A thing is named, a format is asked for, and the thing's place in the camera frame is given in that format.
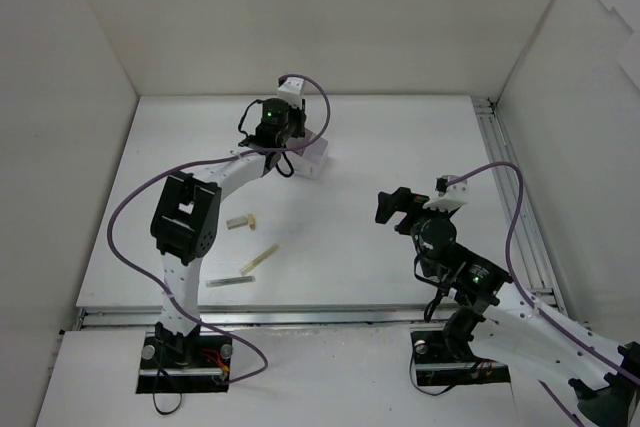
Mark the white three-compartment organizer box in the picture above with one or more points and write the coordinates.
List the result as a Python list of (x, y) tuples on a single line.
[(308, 158)]

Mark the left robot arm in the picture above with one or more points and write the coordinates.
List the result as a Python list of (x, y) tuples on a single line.
[(186, 219)]

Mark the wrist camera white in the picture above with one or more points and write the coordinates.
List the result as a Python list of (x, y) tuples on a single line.
[(450, 195), (291, 90)]

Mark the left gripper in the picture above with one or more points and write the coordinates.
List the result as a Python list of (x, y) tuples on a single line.
[(298, 123)]

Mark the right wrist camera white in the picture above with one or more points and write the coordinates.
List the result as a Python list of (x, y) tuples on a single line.
[(450, 195)]

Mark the yellow highlighter pen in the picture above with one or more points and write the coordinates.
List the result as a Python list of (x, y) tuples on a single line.
[(250, 266)]

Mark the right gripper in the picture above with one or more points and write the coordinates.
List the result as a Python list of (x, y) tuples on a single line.
[(405, 214)]

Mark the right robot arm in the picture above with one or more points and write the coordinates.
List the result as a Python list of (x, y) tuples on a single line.
[(496, 316)]

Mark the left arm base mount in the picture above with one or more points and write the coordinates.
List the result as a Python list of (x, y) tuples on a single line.
[(206, 368)]

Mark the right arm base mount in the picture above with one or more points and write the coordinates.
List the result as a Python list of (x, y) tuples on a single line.
[(435, 371)]

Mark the yellow eraser with sleeve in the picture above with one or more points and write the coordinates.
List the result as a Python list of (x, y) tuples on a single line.
[(248, 220)]

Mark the green highlighter pen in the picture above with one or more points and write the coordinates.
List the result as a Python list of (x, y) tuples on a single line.
[(238, 280)]

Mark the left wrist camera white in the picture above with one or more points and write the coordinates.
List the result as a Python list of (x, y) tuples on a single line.
[(291, 90)]

